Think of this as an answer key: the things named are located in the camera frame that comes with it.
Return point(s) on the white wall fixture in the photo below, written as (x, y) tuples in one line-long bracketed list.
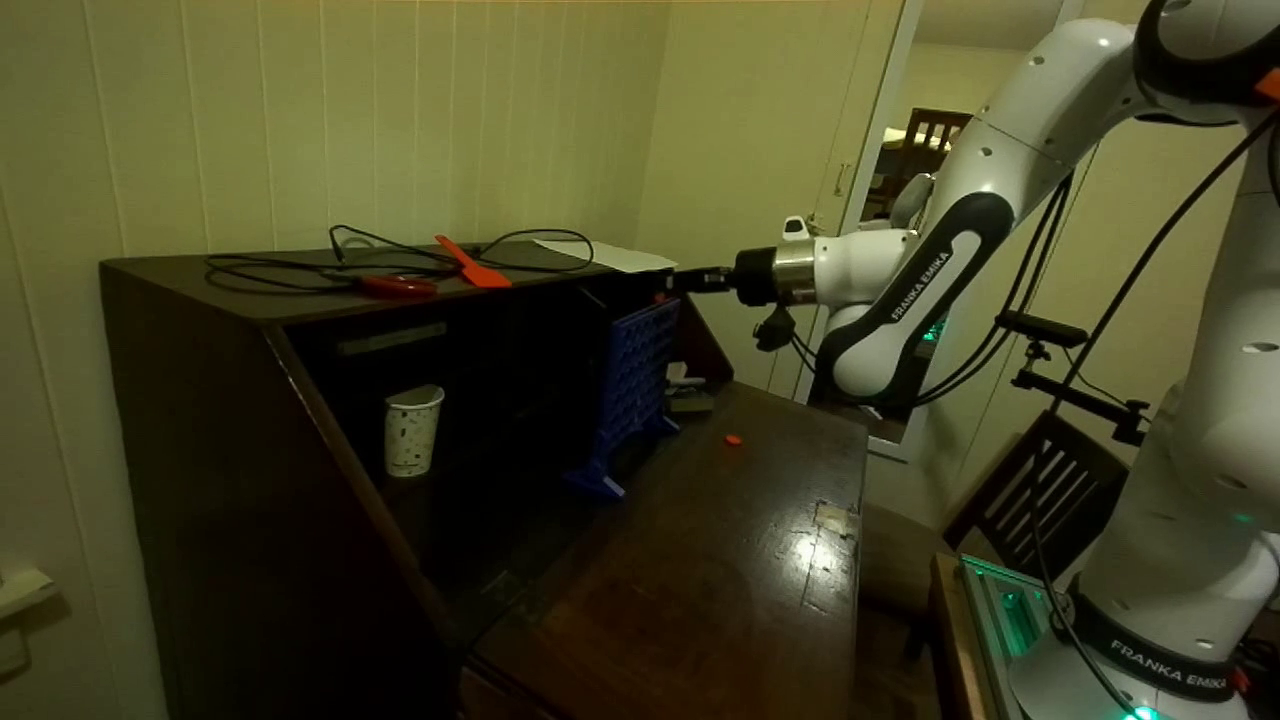
[(20, 601)]

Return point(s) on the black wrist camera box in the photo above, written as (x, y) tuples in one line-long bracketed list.
[(774, 326)]

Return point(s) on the orange game disc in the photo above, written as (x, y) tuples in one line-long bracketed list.
[(734, 439)]

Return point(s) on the white paper cup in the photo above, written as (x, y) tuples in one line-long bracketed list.
[(414, 435)]

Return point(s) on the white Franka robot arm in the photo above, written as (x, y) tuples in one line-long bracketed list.
[(1012, 146)]

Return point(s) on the dark wooden slatted chair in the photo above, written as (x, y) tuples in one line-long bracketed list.
[(1041, 496)]

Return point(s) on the black camera on stand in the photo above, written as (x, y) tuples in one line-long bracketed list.
[(1064, 387)]

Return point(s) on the orange plastic tool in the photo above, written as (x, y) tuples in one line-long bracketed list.
[(474, 264)]

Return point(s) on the small red flat object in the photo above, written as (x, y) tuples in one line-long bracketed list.
[(398, 284)]

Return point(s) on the dark wooden desk with hutch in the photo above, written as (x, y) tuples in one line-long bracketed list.
[(692, 587)]

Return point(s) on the aluminium robot base table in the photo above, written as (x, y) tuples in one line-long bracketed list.
[(985, 625)]

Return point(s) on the white paper sheet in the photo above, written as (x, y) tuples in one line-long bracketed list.
[(604, 252)]

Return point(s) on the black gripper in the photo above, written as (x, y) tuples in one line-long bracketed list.
[(757, 275)]

